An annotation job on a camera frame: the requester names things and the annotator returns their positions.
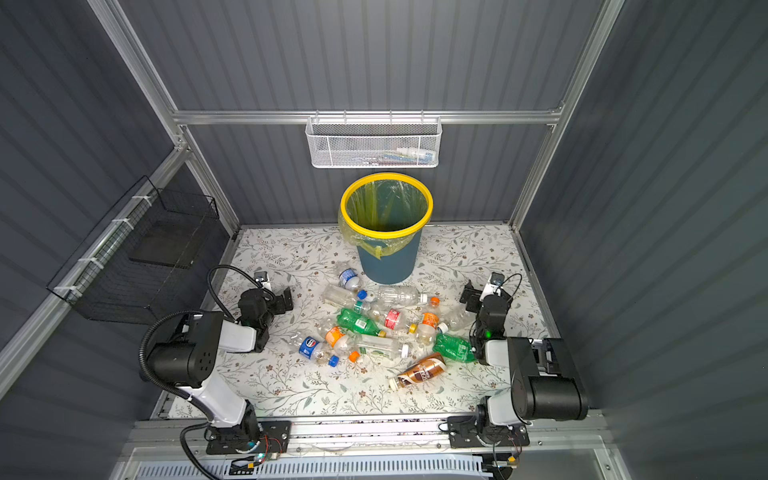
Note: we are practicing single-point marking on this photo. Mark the black wire wall basket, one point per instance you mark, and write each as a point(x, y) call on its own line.
point(132, 272)

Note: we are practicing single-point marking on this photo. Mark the clear bottle orange label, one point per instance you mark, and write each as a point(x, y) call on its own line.
point(428, 326)

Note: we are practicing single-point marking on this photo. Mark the white wire wall basket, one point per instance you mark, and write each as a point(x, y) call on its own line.
point(334, 144)

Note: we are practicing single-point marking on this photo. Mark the teal bin with yellow rim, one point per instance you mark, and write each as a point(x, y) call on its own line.
point(391, 269)

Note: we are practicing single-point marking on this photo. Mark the clear bottle orange caps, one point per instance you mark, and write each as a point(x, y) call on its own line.
point(344, 345)

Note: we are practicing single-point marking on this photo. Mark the items in white basket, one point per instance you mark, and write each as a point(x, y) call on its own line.
point(400, 156)

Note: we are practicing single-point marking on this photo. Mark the clear crumpled bottle white cap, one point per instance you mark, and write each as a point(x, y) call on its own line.
point(402, 296)

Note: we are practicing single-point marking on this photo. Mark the green bottle yellow cap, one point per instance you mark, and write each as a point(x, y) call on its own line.
point(358, 323)

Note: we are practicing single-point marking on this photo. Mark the clear bottle white green label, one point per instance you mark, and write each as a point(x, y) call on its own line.
point(390, 348)

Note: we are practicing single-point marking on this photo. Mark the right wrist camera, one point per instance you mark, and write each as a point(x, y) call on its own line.
point(495, 282)

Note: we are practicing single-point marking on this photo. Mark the aluminium rail at front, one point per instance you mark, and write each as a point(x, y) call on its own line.
point(377, 434)

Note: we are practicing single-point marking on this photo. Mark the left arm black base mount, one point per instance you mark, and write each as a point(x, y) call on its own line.
point(262, 437)

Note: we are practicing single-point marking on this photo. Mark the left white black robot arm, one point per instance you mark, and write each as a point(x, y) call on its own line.
point(178, 354)

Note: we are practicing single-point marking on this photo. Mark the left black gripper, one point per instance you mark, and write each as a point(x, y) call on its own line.
point(279, 307)

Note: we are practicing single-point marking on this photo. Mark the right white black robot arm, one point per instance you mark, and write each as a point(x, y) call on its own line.
point(543, 381)

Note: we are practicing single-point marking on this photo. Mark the pepsi bottle blue label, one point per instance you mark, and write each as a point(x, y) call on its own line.
point(319, 352)

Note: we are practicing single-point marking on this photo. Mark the clear bottle pink label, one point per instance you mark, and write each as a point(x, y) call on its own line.
point(398, 322)

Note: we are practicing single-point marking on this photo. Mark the crushed green bottle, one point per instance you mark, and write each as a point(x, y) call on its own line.
point(454, 348)

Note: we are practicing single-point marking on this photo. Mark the yellow plastic bin liner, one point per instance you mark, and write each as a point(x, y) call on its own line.
point(382, 213)

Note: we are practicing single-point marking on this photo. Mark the clear bottle blue label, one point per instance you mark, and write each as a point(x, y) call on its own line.
point(347, 277)

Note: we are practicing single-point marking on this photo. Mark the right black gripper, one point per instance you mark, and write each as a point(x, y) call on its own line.
point(476, 295)

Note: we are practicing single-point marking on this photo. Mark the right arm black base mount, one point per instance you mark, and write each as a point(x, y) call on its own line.
point(467, 431)

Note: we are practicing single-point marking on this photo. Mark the brown coffee bottle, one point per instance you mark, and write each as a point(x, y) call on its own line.
point(425, 369)

